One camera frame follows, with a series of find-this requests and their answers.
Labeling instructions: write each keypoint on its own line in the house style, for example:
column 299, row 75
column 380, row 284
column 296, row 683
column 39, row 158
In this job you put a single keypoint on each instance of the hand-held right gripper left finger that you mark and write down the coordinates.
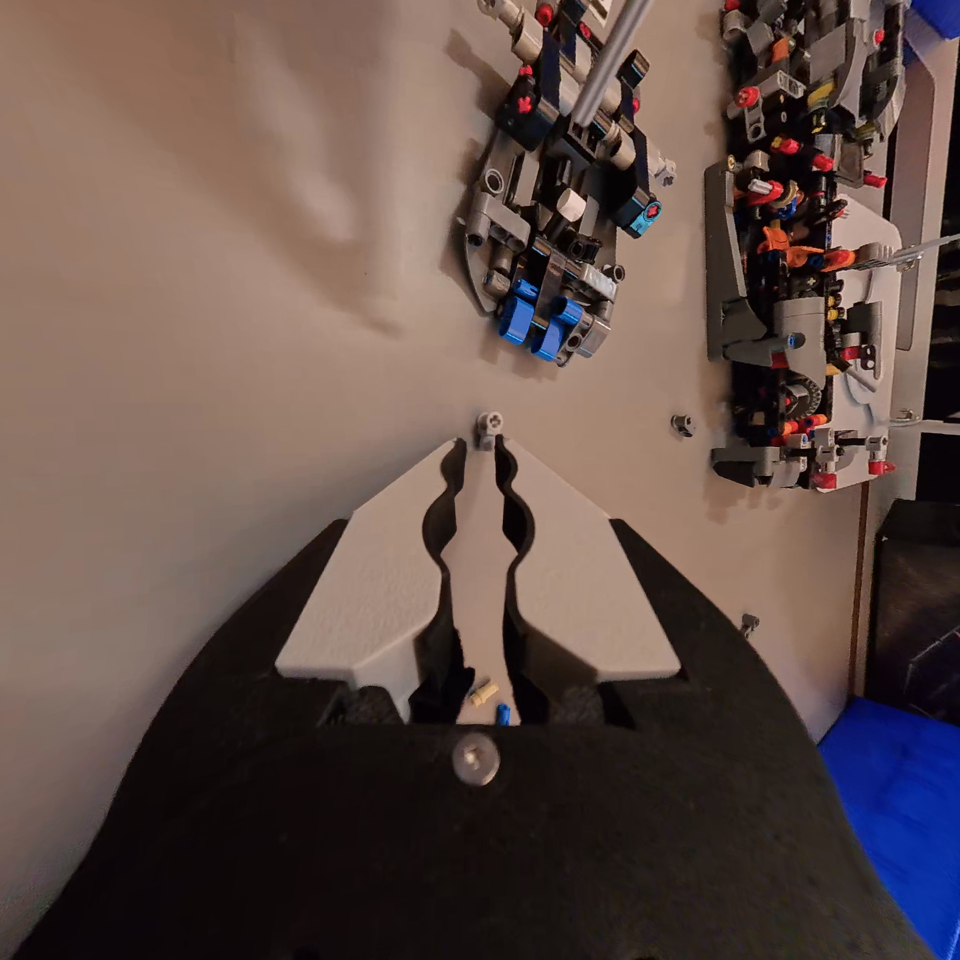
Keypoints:
column 367, row 592

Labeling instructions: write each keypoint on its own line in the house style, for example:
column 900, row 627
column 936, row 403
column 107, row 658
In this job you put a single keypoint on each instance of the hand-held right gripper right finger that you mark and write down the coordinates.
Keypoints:
column 592, row 592

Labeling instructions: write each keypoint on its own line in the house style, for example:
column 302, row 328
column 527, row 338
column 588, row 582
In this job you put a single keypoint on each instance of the small light grey lego connector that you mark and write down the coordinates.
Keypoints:
column 489, row 424

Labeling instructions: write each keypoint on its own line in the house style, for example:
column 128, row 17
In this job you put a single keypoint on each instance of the small lego gearbox assembly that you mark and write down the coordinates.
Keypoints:
column 540, row 247

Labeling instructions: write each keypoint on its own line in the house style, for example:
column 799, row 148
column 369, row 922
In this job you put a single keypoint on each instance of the tan lego pin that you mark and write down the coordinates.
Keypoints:
column 484, row 691

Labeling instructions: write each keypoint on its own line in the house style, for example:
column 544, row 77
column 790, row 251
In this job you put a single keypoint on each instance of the dark grey angled lego connector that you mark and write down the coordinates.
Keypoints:
column 748, row 624

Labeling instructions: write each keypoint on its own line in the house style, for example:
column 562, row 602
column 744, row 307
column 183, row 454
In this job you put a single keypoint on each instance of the small dark grey lego connector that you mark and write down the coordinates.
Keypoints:
column 682, row 424

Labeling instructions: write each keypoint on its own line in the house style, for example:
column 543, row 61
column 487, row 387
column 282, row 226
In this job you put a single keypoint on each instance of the large lego car chassis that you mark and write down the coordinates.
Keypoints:
column 787, row 225

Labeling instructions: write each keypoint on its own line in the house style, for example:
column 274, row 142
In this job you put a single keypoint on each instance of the black box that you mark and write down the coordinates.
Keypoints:
column 915, row 600

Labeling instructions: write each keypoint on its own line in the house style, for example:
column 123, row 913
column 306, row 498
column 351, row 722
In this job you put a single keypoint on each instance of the blue plastic bin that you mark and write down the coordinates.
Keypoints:
column 900, row 810

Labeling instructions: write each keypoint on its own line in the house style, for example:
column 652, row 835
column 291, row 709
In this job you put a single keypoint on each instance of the white book stand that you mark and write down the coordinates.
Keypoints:
column 919, row 150

